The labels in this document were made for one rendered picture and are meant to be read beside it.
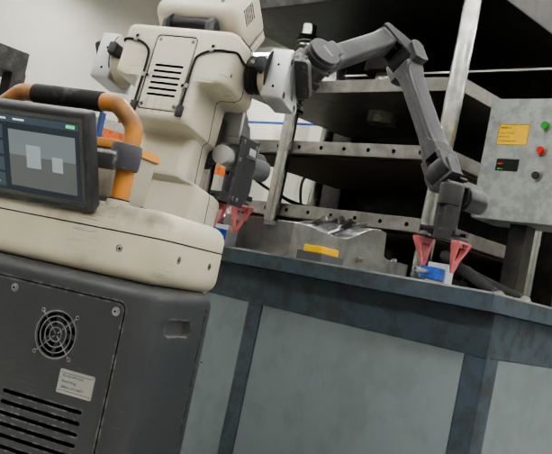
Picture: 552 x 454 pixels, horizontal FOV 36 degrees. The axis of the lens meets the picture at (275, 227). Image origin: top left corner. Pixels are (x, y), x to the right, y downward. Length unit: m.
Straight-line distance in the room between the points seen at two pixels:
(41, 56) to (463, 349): 8.90
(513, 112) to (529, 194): 0.28
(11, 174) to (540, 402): 1.19
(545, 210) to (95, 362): 1.67
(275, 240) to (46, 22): 8.39
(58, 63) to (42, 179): 8.93
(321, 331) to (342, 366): 0.10
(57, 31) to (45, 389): 9.07
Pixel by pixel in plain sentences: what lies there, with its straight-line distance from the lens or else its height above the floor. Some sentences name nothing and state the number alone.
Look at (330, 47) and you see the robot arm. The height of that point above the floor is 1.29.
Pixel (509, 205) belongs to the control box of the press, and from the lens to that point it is 2.80.
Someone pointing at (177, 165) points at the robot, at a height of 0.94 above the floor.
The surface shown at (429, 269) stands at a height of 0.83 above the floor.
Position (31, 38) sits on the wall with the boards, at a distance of 10.26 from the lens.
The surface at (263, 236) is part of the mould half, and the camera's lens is 2.19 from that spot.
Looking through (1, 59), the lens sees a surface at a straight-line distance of 6.80.
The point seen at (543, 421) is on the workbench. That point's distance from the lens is 2.00.
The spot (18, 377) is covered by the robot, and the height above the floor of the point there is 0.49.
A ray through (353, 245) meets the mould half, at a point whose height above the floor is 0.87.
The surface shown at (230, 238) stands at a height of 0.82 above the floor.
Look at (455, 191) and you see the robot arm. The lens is 2.01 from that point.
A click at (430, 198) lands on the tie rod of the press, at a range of 2.80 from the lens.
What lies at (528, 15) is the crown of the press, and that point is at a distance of 3.16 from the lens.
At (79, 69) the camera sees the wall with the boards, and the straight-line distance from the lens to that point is 10.60.
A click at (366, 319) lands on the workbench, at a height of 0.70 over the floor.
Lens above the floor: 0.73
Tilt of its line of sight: 4 degrees up
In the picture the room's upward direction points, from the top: 12 degrees clockwise
